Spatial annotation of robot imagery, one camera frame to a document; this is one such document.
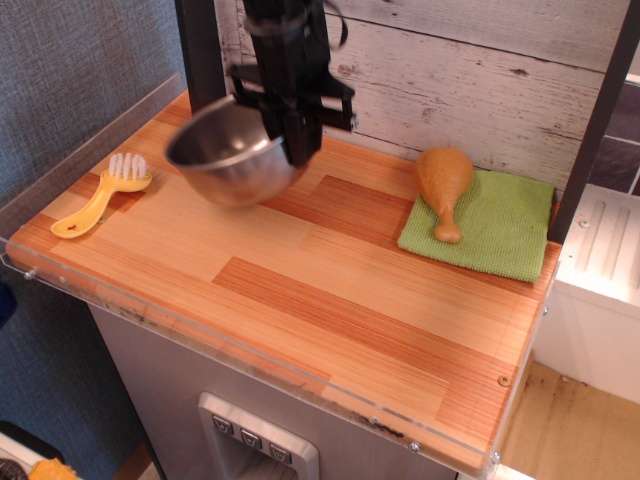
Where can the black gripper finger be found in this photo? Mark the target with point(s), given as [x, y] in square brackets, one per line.
[273, 119]
[303, 135]

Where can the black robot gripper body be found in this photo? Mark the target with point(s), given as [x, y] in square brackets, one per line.
[291, 73]

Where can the silver toy fridge cabinet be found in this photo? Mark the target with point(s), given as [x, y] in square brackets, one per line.
[207, 418]

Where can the clear acrylic edge guard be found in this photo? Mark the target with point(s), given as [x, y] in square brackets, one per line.
[358, 331]

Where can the plastic toy chicken drumstick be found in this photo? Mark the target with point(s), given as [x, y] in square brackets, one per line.
[444, 175]

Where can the dark vertical post left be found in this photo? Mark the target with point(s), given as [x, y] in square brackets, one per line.
[202, 52]

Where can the green cloth towel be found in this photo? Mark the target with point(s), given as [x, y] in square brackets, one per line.
[503, 220]

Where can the dark vertical post right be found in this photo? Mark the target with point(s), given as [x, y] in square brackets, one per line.
[614, 79]

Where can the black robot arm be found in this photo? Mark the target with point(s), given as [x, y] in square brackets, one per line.
[284, 10]

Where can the stainless steel bowl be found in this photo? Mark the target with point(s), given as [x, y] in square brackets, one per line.
[227, 157]

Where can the dark vertical post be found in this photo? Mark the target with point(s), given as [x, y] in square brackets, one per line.
[614, 79]
[202, 52]

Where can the orange object bottom left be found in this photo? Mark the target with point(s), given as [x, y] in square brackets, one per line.
[52, 469]

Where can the yellow dish brush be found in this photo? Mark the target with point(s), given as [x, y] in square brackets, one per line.
[126, 173]

